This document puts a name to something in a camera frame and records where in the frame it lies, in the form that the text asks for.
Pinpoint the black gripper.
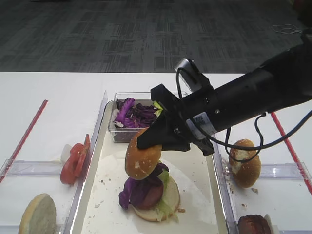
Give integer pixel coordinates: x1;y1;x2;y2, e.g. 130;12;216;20
137;84;215;156

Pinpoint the sesame top bun front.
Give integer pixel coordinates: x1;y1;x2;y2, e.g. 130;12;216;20
125;128;162;180

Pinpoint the sesame bun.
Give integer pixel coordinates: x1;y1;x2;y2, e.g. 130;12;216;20
125;128;162;180
229;148;262;188

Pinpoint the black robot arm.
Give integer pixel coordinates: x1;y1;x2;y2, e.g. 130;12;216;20
137;33;312;156

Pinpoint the green lettuce in container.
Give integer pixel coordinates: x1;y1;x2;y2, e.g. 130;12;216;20
153;101;163;117

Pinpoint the shredded lettuce on burger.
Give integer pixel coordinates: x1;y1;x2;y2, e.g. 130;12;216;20
156;169;180;222

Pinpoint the rear tomato slice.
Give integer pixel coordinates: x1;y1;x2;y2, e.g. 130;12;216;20
74;134;90;177

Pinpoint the tomato slice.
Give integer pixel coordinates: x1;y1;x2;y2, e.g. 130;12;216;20
60;143;83;185
74;134;90;177

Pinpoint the dark meat patty front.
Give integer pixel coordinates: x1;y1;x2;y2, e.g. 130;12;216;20
237;214;271;234

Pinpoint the front tomato slice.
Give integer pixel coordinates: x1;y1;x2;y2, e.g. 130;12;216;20
60;143;83;185

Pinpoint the white stopper behind patties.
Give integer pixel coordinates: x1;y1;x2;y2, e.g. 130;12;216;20
264;214;280;234

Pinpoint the purple cabbage in container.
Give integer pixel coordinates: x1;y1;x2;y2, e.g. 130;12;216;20
112;97;157;143

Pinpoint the clear plastic salad container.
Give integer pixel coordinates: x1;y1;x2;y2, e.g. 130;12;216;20
108;91;188;144

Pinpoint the pink ham slice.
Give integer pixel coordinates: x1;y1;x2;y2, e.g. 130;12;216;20
136;184;164;210

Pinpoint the bottom bun on tray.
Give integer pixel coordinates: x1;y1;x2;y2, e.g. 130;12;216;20
133;176;180;222

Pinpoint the right clear acrylic divider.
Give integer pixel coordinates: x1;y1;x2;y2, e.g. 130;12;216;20
213;143;239;234

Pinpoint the clear acrylic divider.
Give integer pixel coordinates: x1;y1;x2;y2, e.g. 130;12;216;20
59;91;108;234
213;143;239;234

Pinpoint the sesame top bun rear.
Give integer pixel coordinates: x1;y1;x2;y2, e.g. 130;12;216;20
229;148;262;188

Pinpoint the cream metal serving tray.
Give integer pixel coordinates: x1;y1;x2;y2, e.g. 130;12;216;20
69;102;227;234

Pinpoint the purple cabbage leaf on burger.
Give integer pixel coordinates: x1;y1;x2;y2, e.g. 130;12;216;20
119;162;169;210

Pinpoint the right red tape strip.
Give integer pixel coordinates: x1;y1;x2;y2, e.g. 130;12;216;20
271;112;312;194

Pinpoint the red tape strip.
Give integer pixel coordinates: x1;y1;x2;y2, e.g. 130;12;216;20
0;99;48;182
271;112;312;194

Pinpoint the clear holder upper right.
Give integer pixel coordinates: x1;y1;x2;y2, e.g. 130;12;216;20
259;162;312;180

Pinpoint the clear holder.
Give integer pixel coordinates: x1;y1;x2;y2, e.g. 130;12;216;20
259;162;312;180
0;159;63;176

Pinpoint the left clear acrylic divider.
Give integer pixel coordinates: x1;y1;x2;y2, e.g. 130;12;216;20
59;91;108;234

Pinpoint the white stopper behind tomatoes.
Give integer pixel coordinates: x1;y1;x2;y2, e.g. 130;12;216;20
60;144;72;163

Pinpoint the left red tape strip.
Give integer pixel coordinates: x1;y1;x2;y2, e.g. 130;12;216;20
0;99;48;182

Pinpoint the pale bun half left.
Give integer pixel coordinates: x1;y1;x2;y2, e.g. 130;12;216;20
18;193;56;234

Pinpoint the clear holder upper left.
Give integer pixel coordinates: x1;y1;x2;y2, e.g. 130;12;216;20
0;159;63;176

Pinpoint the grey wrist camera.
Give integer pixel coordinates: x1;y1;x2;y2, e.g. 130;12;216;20
175;58;214;93

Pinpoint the white cable on floor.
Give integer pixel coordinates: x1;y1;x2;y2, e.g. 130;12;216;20
272;23;305;35

